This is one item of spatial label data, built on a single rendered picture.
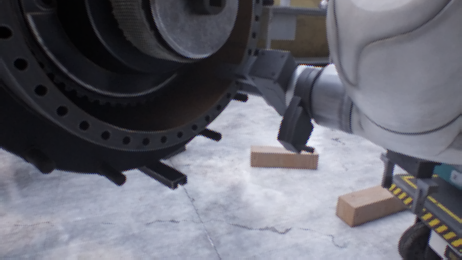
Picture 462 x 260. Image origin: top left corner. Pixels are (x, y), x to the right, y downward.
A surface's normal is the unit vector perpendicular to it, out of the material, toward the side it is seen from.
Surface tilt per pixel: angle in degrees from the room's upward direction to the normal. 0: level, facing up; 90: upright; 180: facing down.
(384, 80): 134
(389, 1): 61
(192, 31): 90
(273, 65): 50
